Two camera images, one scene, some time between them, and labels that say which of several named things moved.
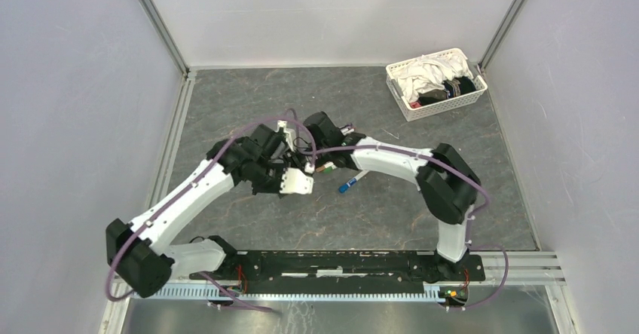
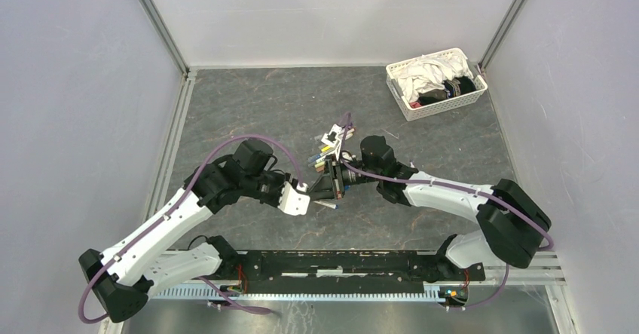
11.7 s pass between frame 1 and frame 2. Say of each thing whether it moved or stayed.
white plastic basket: stayed
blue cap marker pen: moved
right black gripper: moved
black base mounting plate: stayed
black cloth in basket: stayed
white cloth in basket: stayed
